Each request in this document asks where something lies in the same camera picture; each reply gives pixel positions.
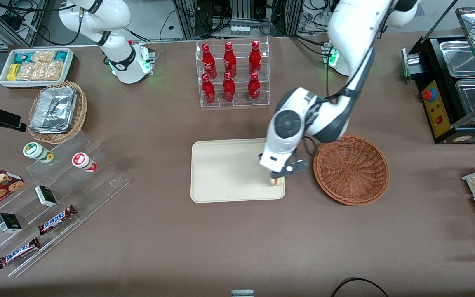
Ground cream plastic tray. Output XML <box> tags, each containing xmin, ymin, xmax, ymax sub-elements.
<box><xmin>190</xmin><ymin>138</ymin><xmax>286</xmax><ymax>203</ymax></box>

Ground brown woven basket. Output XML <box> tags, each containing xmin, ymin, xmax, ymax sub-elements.
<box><xmin>313</xmin><ymin>134</ymin><xmax>390</xmax><ymax>206</ymax></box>

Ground light wicker basket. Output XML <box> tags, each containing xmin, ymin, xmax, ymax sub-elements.
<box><xmin>28</xmin><ymin>81</ymin><xmax>88</xmax><ymax>144</ymax></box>

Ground white snack bin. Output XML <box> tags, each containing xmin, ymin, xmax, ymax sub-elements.
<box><xmin>0</xmin><ymin>48</ymin><xmax>75</xmax><ymax>89</ymax></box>

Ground green lid sunflower cup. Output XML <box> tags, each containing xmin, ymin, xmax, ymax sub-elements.
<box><xmin>23</xmin><ymin>142</ymin><xmax>54</xmax><ymax>163</ymax></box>

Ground silver foil packets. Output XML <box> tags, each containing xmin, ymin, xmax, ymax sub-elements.
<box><xmin>29</xmin><ymin>86</ymin><xmax>78</xmax><ymax>134</ymax></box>

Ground clear peanut brittle pack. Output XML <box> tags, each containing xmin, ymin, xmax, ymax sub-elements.
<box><xmin>31</xmin><ymin>50</ymin><xmax>56</xmax><ymax>64</ymax></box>
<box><xmin>44</xmin><ymin>61</ymin><xmax>65</xmax><ymax>81</ymax></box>
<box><xmin>17</xmin><ymin>62</ymin><xmax>46</xmax><ymax>81</ymax></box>

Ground clear acrylic bottle rack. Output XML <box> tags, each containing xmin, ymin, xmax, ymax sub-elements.
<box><xmin>195</xmin><ymin>36</ymin><xmax>270</xmax><ymax>108</ymax></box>

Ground red cola bottle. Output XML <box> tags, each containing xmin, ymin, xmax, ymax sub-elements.
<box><xmin>249</xmin><ymin>40</ymin><xmax>262</xmax><ymax>77</ymax></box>
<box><xmin>223</xmin><ymin>41</ymin><xmax>237</xmax><ymax>78</ymax></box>
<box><xmin>202</xmin><ymin>73</ymin><xmax>216</xmax><ymax>105</ymax></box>
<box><xmin>223</xmin><ymin>71</ymin><xmax>236</xmax><ymax>103</ymax></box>
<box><xmin>202</xmin><ymin>43</ymin><xmax>216</xmax><ymax>79</ymax></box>
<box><xmin>248</xmin><ymin>72</ymin><xmax>261</xmax><ymax>103</ymax></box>

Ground red lid yogurt cup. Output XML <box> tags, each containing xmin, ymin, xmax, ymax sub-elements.
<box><xmin>72</xmin><ymin>152</ymin><xmax>98</xmax><ymax>173</ymax></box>

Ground black carton with white label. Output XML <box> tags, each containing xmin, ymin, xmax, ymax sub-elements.
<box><xmin>35</xmin><ymin>185</ymin><xmax>58</xmax><ymax>207</ymax></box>

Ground black carton with green print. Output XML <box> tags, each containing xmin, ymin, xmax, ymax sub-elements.
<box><xmin>0</xmin><ymin>213</ymin><xmax>22</xmax><ymax>233</ymax></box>

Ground clear acrylic stepped shelf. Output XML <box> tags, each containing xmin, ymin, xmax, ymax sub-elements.
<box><xmin>0</xmin><ymin>131</ymin><xmax>130</xmax><ymax>278</ymax></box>

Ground Snickers chocolate bar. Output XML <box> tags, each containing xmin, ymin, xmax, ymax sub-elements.
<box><xmin>38</xmin><ymin>205</ymin><xmax>77</xmax><ymax>236</ymax></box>
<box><xmin>0</xmin><ymin>237</ymin><xmax>40</xmax><ymax>269</ymax></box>

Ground white power strip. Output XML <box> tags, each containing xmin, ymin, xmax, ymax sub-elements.
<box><xmin>229</xmin><ymin>24</ymin><xmax>254</xmax><ymax>37</ymax></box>

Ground black food warmer machine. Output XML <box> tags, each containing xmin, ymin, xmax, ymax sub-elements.
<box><xmin>402</xmin><ymin>6</ymin><xmax>475</xmax><ymax>145</ymax></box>

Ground black cable loop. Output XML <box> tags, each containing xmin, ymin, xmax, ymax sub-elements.
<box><xmin>330</xmin><ymin>277</ymin><xmax>390</xmax><ymax>297</ymax></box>

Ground aluminium frame structure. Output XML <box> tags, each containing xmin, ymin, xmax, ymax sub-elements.
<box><xmin>174</xmin><ymin>0</ymin><xmax>304</xmax><ymax>40</ymax></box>

